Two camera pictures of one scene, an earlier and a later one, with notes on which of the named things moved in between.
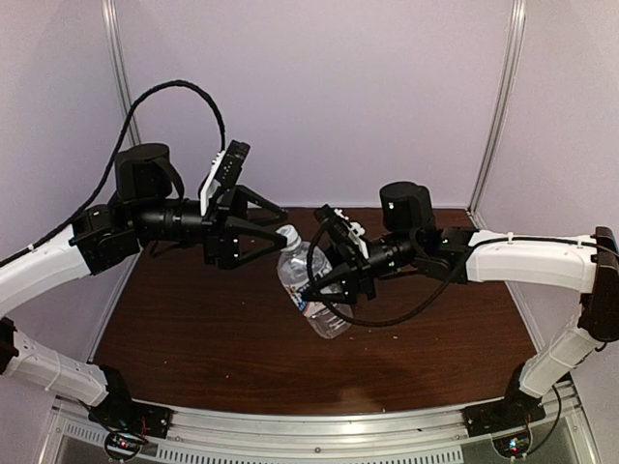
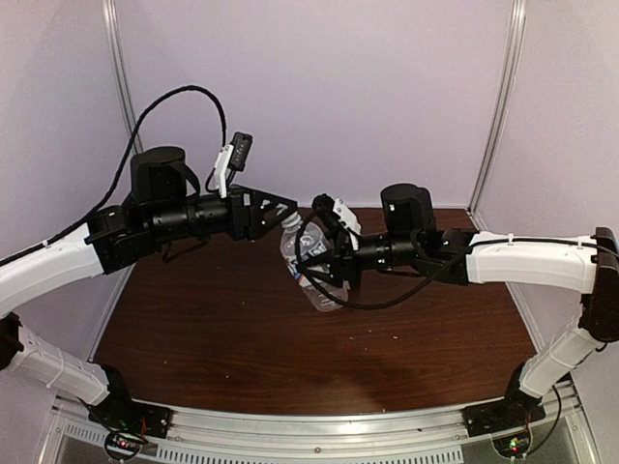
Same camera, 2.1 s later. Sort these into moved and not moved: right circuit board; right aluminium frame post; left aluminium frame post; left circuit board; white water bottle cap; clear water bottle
Moved: clear water bottle; white water bottle cap
Not moved: left circuit board; right circuit board; left aluminium frame post; right aluminium frame post
